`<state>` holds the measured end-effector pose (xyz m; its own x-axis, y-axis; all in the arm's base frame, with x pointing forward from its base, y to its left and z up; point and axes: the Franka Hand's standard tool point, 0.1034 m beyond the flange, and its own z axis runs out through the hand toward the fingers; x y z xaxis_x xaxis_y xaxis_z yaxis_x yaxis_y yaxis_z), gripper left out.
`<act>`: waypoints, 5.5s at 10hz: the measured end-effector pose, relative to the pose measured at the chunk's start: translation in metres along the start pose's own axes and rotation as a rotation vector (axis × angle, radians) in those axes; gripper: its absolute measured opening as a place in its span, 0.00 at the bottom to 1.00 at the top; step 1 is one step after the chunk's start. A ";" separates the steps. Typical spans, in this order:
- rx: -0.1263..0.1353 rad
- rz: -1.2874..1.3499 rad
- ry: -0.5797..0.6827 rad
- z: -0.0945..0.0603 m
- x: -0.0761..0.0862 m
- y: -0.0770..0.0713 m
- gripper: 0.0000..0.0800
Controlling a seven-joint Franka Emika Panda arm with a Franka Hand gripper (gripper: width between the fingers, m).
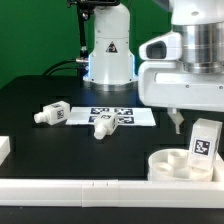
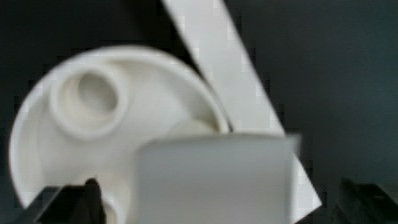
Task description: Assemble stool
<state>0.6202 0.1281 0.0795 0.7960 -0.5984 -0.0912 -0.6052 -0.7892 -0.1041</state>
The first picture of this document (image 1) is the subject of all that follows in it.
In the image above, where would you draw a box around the white round stool seat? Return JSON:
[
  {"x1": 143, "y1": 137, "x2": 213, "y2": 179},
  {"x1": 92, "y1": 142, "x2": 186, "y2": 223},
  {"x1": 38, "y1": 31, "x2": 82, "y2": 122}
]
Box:
[{"x1": 148, "y1": 148, "x2": 213, "y2": 182}]

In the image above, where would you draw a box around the white block left edge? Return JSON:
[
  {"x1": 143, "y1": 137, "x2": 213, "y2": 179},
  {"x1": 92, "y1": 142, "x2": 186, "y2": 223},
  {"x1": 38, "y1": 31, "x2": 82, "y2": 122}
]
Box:
[{"x1": 0, "y1": 136, "x2": 10, "y2": 165}]

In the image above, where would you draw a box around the white obstacle fence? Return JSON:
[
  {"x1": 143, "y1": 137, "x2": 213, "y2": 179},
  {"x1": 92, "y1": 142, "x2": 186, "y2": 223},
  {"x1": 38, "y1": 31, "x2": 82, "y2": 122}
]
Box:
[{"x1": 0, "y1": 151, "x2": 224, "y2": 209}]

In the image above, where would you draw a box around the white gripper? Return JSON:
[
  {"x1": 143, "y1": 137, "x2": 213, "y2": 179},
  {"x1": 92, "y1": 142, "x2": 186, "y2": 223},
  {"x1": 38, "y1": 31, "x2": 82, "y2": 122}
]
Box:
[{"x1": 138, "y1": 61, "x2": 224, "y2": 134}]

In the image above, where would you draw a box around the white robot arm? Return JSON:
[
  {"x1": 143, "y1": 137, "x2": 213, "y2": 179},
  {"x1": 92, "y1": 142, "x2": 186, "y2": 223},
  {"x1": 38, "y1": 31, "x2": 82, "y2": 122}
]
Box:
[{"x1": 84, "y1": 0, "x2": 224, "y2": 124}]

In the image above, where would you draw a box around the white paper marker sheet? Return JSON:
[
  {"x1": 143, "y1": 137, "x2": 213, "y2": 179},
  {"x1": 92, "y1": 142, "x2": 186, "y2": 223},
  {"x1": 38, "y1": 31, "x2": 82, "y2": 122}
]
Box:
[{"x1": 66, "y1": 107, "x2": 156, "y2": 126}]

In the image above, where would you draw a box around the black cable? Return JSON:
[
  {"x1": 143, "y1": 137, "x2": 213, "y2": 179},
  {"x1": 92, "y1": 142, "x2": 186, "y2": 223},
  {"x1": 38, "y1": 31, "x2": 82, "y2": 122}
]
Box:
[{"x1": 41, "y1": 59, "x2": 88, "y2": 78}]

